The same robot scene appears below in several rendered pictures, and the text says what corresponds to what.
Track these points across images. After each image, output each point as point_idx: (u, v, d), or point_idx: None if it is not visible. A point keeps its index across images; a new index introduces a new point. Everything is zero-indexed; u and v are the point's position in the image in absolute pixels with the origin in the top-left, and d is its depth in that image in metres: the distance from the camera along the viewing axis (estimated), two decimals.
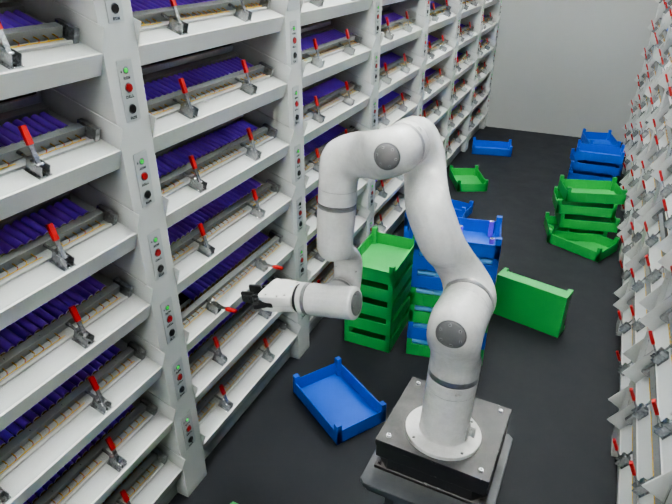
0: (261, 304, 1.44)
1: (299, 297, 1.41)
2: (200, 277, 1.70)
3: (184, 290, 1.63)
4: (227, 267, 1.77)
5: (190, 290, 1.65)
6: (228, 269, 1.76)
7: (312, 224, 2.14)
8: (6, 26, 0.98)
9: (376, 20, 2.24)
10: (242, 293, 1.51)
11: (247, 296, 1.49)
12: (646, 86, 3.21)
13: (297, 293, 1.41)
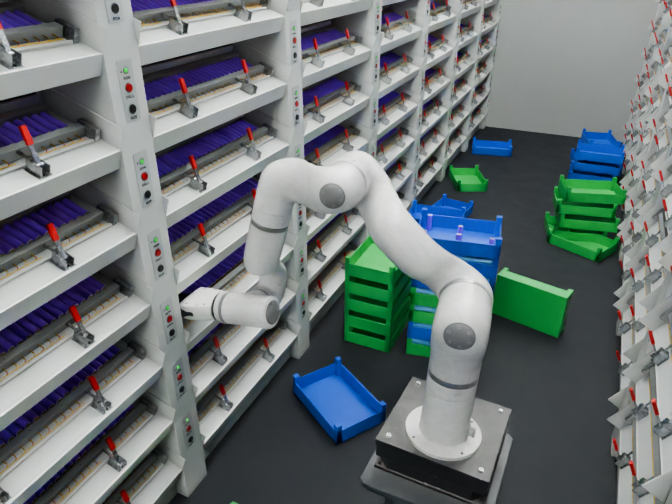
0: (182, 313, 1.47)
1: (218, 306, 1.43)
2: (200, 277, 1.70)
3: (184, 290, 1.63)
4: (227, 267, 1.77)
5: (190, 290, 1.65)
6: (228, 269, 1.76)
7: (312, 224, 2.14)
8: (6, 26, 0.98)
9: (376, 20, 2.24)
10: None
11: None
12: (646, 86, 3.21)
13: (216, 302, 1.44)
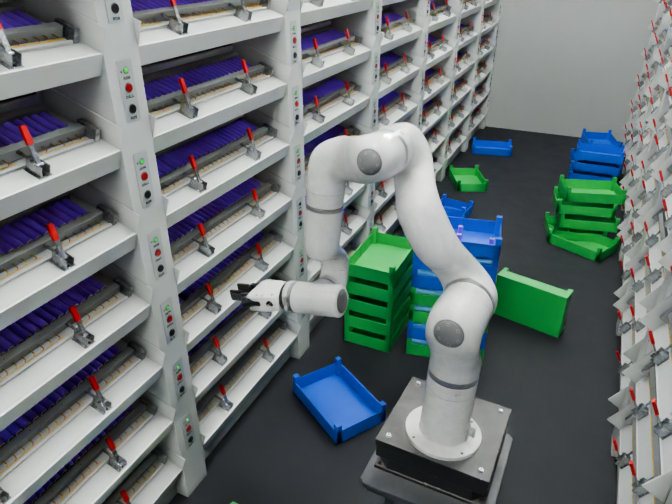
0: None
1: None
2: None
3: None
4: (223, 265, 1.77)
5: (186, 287, 1.65)
6: (224, 267, 1.76)
7: None
8: (6, 26, 0.98)
9: (376, 20, 2.24)
10: (241, 291, 1.58)
11: (248, 289, 1.58)
12: (646, 86, 3.21)
13: None
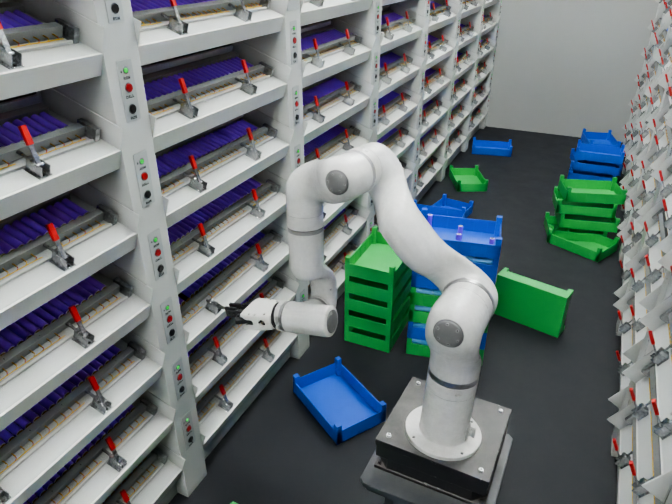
0: None
1: None
2: None
3: None
4: (223, 265, 1.77)
5: (186, 288, 1.65)
6: (224, 267, 1.76)
7: None
8: (6, 26, 0.98)
9: (376, 20, 2.24)
10: None
11: (240, 308, 1.62)
12: (646, 86, 3.21)
13: None
